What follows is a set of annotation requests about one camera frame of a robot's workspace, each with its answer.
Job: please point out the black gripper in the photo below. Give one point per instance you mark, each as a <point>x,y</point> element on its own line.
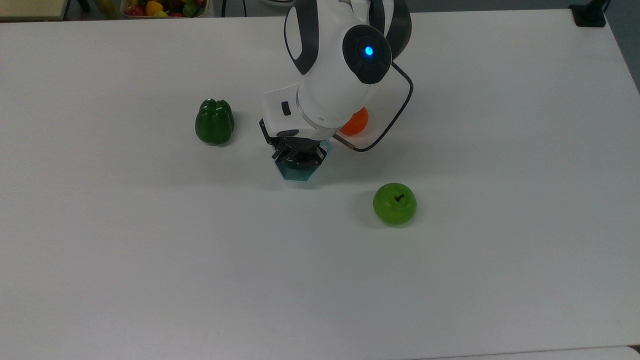
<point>266,132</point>

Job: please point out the teal faceted mug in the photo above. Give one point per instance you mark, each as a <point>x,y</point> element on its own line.
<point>297,173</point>

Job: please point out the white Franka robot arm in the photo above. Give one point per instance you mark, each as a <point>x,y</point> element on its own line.
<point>330,85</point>

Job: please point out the orange fruit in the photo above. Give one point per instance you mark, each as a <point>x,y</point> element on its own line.
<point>357,125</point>

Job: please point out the green bell pepper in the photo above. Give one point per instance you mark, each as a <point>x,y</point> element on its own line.
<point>214,123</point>

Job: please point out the green apple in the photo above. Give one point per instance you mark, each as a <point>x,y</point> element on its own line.
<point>394,204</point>

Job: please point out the clear bin of toy fruit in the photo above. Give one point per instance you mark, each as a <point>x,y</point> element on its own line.
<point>165,7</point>

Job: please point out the wooden board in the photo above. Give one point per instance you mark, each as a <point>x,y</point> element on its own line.
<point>30,9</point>

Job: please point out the black table clamp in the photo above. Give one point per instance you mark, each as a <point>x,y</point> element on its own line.
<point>589,15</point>

